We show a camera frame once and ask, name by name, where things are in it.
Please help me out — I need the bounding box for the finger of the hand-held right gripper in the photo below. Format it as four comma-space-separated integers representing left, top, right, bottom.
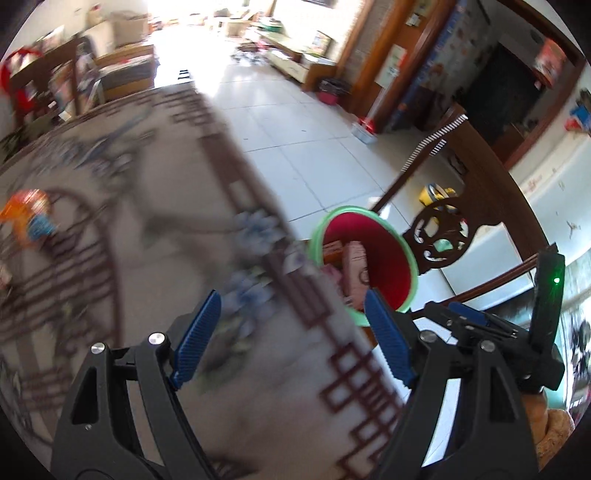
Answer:
424, 300, 533, 345

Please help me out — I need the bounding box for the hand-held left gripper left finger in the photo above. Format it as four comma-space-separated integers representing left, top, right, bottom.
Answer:
50, 290, 223, 480

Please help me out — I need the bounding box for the cardboard box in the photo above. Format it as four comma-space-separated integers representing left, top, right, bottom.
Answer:
108, 14, 149, 47

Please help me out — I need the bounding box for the white and green wall poster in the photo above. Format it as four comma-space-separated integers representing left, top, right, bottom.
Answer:
375, 45, 407, 89

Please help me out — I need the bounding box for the red bag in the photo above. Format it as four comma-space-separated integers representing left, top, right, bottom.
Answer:
0, 48, 29, 110

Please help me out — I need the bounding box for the person's right forearm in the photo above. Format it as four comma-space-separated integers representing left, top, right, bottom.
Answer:
522, 390, 576, 480

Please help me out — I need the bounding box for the dustpan with red brush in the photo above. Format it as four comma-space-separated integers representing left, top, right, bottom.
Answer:
352, 117, 378, 145

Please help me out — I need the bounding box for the black and white striped strip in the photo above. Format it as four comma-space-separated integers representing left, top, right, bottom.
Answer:
403, 115, 468, 172

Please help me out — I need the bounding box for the colourful wall poster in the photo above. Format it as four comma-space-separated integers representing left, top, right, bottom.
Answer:
388, 0, 496, 136

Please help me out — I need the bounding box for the red hanging ornament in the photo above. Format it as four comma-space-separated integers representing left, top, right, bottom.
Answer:
536, 39, 569, 89

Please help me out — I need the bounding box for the yellow toy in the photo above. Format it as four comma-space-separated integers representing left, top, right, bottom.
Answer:
419, 184, 456, 204

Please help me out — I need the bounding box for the wooden door frame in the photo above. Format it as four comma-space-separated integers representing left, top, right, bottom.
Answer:
344, 0, 419, 116

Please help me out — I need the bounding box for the orange blue toy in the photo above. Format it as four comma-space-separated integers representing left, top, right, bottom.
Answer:
0, 189, 62, 246

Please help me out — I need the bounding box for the printed tablecloth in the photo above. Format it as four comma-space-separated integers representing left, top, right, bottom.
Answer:
0, 88, 416, 480

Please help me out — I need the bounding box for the carved wooden chair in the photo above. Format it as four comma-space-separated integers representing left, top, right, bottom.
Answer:
372, 104, 552, 319

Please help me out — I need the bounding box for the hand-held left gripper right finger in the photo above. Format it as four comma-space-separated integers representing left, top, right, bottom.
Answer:
364, 288, 539, 480

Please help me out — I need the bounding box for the small orange carton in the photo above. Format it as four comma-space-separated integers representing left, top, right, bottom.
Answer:
322, 240, 345, 267

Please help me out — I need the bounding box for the red bin with green rim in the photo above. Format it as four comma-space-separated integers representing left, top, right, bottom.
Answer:
308, 206, 420, 328

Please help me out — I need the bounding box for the pink carton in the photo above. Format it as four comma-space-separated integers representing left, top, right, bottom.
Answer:
342, 240, 373, 311

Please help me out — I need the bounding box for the low television cabinet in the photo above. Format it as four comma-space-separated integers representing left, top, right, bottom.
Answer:
256, 28, 338, 91

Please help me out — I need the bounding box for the small red and black bin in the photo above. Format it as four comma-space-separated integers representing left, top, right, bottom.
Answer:
318, 78, 348, 106

